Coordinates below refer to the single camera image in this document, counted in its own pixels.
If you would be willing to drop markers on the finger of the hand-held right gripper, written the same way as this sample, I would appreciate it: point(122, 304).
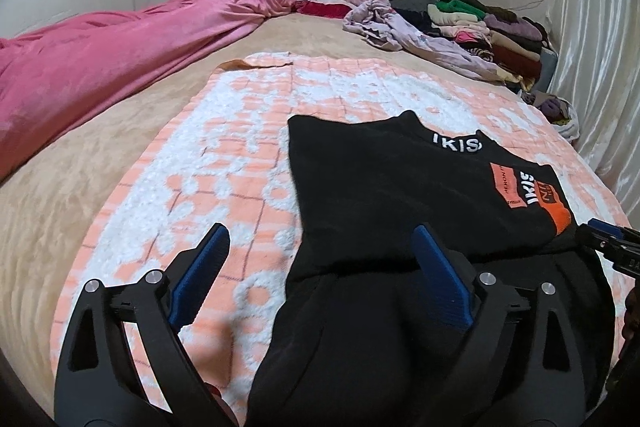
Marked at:
point(592, 239)
point(607, 227)

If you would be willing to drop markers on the beige bedsheet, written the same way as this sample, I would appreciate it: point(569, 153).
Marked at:
point(50, 217)

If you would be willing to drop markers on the pink duvet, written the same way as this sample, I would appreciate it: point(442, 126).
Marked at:
point(100, 57)

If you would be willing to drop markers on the peach and white blanket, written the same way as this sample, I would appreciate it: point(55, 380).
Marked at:
point(240, 132)

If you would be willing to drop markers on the white bag of clothes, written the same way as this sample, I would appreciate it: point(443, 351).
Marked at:
point(550, 109)

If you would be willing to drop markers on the lilac garment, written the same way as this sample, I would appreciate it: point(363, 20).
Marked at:
point(390, 27)

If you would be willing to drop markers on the black printed shirt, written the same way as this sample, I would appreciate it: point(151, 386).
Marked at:
point(375, 187)

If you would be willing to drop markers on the red cloth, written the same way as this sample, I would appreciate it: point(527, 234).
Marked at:
point(325, 8)

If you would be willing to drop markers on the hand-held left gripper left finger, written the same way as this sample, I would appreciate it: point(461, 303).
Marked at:
point(200, 267)

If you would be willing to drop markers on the pile of folded clothes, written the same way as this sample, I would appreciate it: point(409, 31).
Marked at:
point(500, 42)

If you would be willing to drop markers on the white satin curtain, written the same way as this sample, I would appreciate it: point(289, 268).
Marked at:
point(590, 32)

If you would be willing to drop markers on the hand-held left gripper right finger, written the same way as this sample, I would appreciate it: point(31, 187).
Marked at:
point(440, 272)

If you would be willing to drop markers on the grey box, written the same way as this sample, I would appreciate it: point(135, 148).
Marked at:
point(548, 67)

